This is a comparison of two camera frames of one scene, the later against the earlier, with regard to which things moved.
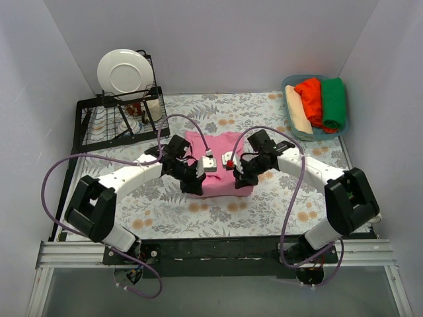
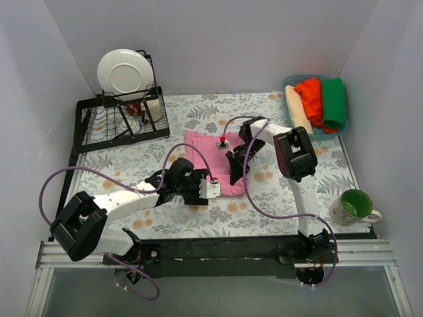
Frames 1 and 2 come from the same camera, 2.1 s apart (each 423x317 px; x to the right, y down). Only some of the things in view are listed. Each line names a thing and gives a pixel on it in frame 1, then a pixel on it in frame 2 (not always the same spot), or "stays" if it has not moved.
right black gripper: [242, 176] to [238, 160]
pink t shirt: [221, 183] stays
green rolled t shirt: [333, 102] stays
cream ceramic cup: [154, 109] stays
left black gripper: [192, 180] to [195, 190]
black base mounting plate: [222, 257] stays
